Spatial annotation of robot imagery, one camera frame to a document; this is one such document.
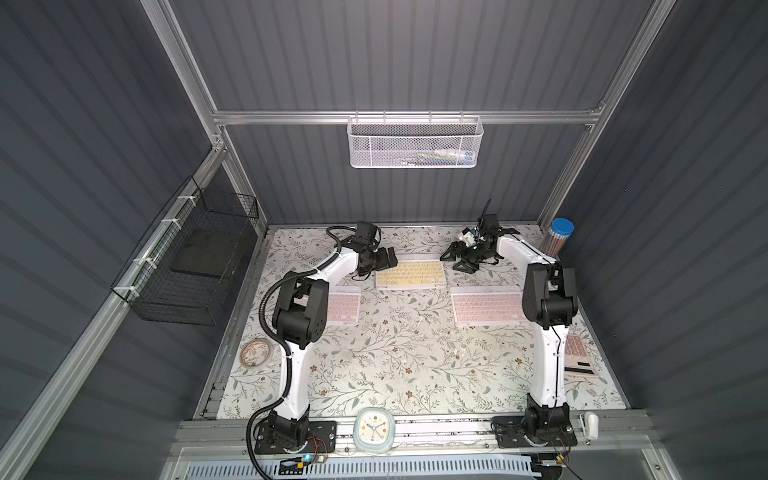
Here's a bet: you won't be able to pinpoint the yellow keyboard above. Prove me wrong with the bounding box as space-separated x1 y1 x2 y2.
376 260 447 290

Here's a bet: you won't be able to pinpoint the pink keyboard row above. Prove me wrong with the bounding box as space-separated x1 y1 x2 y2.
327 287 362 327
451 291 526 327

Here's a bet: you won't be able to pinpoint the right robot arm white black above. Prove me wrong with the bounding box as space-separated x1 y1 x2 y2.
440 213 578 424

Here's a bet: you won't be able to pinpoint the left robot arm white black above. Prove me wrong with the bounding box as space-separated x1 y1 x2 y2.
259 221 398 431

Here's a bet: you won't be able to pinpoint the blue lid pencil tube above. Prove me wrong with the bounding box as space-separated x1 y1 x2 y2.
538 217 575 258

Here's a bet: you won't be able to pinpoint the pens in white basket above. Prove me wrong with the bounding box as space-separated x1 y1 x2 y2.
401 149 476 168

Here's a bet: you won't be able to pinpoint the tape roll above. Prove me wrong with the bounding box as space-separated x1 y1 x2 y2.
239 338 272 369

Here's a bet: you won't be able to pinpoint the pink calculator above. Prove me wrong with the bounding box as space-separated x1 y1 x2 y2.
565 334 597 377

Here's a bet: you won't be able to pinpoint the black pad in basket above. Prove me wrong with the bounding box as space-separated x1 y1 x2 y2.
170 230 238 278

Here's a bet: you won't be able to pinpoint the mint analog clock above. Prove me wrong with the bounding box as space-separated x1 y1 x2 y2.
353 407 396 454

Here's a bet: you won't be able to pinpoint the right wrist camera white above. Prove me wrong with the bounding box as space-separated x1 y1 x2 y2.
458 227 478 247

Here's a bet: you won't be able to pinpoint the white wire mesh basket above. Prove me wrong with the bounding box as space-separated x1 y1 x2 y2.
346 115 484 169

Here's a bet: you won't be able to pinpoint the black corrugated cable hose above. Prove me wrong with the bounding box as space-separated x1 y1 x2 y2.
245 224 361 480

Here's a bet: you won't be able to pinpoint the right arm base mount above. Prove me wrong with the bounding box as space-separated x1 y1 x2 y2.
490 415 578 448

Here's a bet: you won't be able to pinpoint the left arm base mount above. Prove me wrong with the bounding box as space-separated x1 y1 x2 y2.
253 419 338 455

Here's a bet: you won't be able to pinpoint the black wire basket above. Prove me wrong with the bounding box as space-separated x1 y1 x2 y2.
112 179 261 327

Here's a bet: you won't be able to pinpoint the small white device on rail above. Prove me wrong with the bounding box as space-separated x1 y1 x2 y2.
580 411 600 441

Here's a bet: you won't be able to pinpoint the white ventilated cable duct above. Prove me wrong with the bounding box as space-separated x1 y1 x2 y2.
179 454 541 480

